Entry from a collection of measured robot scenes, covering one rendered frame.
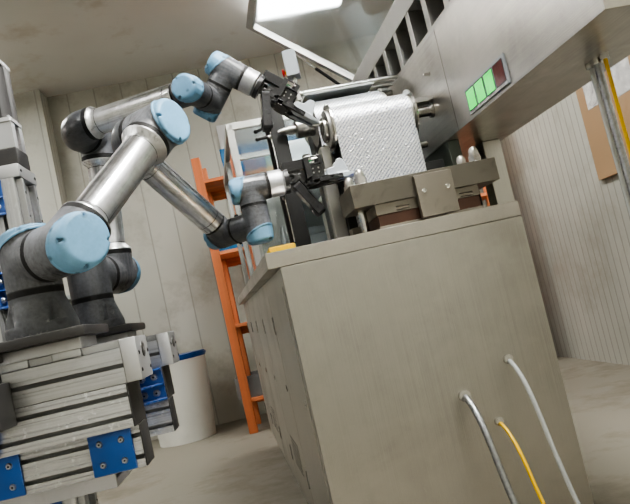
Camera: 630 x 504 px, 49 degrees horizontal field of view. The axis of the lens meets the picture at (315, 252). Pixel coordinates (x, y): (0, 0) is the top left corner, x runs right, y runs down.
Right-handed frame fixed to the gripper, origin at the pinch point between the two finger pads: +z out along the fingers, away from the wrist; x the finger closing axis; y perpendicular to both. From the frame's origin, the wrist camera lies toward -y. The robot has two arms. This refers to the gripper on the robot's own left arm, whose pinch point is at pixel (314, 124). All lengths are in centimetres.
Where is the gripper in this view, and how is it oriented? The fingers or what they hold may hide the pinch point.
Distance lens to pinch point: 206.6
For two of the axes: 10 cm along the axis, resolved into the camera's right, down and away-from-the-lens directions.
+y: 4.5, -8.8, 1.6
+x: -1.4, 1.1, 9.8
